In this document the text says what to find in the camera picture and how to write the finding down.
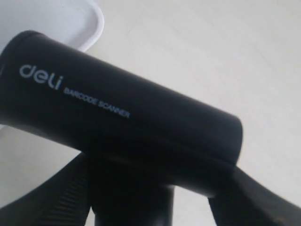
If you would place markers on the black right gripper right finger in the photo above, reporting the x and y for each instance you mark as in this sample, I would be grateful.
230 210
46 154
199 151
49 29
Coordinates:
244 202

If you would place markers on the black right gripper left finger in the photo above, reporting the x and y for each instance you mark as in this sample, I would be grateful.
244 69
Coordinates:
60 201

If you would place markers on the black handheld barcode scanner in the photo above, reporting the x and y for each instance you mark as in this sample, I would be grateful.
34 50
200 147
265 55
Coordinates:
139 139

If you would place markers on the white plastic tray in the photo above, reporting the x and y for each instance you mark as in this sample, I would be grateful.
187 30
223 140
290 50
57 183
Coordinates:
75 23

